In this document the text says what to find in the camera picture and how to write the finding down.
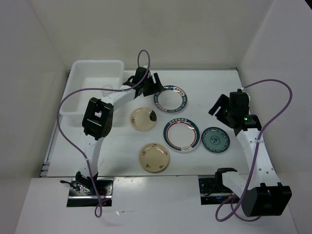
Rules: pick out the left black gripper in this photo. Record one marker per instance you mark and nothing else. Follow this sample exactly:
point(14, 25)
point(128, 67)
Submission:
point(155, 87)

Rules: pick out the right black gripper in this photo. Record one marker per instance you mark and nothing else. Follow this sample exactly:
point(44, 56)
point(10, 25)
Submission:
point(224, 101)

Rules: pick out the clear glass cup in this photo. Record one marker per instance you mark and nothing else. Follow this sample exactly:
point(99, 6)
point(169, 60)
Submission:
point(106, 90)

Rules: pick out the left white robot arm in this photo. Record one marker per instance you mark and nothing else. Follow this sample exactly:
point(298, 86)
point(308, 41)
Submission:
point(98, 120)

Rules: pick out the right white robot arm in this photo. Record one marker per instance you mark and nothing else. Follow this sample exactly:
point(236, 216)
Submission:
point(262, 193)

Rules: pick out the white plastic bin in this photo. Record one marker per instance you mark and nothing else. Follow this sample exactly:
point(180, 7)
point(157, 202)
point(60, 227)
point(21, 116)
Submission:
point(91, 75)

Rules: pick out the white plate dark green rim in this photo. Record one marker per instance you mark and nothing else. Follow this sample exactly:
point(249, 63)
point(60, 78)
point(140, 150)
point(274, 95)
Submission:
point(171, 99)

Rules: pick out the beige plate with black patch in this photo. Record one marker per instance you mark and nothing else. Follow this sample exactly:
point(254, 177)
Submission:
point(143, 119)

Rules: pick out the teal patterned small plate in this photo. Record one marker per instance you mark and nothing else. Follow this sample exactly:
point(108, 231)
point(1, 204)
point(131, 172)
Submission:
point(215, 140)

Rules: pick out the white plate red green rim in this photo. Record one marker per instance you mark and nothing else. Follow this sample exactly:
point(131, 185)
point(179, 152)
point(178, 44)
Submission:
point(181, 135)

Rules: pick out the beige plate with red marks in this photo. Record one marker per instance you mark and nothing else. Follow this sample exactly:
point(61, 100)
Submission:
point(154, 157)

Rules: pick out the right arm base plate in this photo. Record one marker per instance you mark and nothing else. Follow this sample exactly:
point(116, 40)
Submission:
point(210, 193)

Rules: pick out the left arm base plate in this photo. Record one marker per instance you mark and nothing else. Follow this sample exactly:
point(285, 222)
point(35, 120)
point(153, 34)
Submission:
point(80, 196)

